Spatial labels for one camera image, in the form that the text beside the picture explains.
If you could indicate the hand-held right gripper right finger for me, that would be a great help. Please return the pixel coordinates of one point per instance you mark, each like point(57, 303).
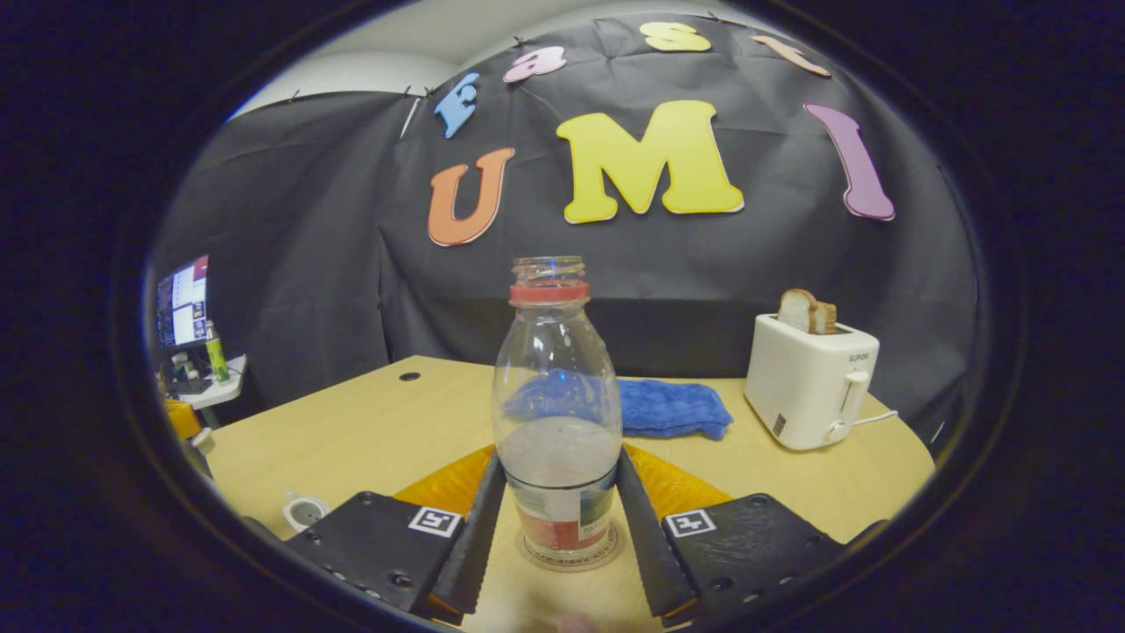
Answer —
point(646, 545)

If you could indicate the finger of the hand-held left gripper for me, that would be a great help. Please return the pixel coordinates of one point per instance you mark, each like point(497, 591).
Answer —
point(183, 419)

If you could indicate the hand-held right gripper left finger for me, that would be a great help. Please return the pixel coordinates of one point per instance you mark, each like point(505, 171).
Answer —
point(475, 545)

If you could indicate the white ceramic teacup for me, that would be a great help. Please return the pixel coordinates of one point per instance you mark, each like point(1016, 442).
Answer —
point(305, 512)

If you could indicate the clear plastic water bottle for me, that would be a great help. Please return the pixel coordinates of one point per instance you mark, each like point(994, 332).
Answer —
point(558, 387)

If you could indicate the green drink bottle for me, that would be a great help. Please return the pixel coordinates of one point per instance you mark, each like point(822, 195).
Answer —
point(216, 359)

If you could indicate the black keyboard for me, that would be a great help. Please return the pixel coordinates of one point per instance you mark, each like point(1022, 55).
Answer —
point(195, 386)

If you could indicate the white side table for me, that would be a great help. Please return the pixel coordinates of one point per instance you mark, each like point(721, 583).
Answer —
point(224, 387)

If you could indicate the computer monitor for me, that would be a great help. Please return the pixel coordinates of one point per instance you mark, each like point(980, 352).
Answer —
point(183, 303)

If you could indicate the blue towel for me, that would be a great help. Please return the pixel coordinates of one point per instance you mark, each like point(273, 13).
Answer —
point(672, 409)

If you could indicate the white toaster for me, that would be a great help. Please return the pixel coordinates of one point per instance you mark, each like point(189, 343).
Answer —
point(804, 387)

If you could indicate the black backdrop cloth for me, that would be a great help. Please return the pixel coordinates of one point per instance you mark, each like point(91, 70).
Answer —
point(703, 281)

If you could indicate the toast slice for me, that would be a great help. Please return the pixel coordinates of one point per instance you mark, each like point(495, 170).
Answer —
point(800, 312)

